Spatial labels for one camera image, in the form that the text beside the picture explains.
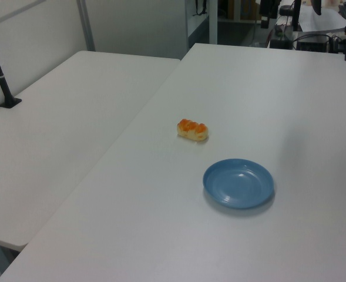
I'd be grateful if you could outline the orange glazed bread loaf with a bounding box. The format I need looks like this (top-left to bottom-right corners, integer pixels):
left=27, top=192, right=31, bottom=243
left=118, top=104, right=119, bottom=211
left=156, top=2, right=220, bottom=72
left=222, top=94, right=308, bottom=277
left=177, top=117, right=210, bottom=142

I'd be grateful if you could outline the blue plastic plate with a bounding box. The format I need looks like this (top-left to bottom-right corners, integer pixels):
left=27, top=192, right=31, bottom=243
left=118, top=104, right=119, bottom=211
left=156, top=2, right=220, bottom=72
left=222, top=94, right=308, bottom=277
left=202, top=158, right=275, bottom=210

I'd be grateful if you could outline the white side table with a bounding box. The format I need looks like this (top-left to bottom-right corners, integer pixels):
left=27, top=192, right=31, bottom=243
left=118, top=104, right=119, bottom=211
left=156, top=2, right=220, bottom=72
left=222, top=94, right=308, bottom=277
left=0, top=50, right=182, bottom=253

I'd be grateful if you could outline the white shelving unit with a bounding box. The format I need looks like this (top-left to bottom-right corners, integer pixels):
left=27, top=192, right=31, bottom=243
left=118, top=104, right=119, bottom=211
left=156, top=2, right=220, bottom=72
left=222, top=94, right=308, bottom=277
left=186, top=0, right=220, bottom=58

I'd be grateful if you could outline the small black device box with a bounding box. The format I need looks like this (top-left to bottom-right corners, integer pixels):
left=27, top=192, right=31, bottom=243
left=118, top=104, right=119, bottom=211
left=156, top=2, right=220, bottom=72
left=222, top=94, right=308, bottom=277
left=268, top=38, right=293, bottom=50

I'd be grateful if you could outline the black hanging device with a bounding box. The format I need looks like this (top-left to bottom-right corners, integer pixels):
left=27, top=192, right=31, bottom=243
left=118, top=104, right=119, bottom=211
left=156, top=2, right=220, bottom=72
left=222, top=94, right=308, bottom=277
left=260, top=0, right=280, bottom=29

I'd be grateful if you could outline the black electronics box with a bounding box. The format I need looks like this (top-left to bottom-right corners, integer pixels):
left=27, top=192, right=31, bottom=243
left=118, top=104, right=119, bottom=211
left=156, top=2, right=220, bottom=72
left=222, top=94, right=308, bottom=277
left=295, top=33, right=331, bottom=52

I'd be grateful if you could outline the black monitor stand pole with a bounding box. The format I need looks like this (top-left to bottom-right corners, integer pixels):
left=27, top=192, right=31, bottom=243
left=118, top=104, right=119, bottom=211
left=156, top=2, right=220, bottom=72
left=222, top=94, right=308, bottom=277
left=291, top=0, right=303, bottom=32

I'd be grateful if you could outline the grey metal partition post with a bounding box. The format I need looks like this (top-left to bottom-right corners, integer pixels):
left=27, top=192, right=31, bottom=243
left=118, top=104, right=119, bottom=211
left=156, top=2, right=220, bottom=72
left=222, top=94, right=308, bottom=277
left=76, top=0, right=96, bottom=53

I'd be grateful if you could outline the black camera pole with base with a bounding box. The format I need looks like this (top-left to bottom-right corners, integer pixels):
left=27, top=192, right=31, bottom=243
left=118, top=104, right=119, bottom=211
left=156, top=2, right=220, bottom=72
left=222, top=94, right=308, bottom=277
left=0, top=22, right=23, bottom=110

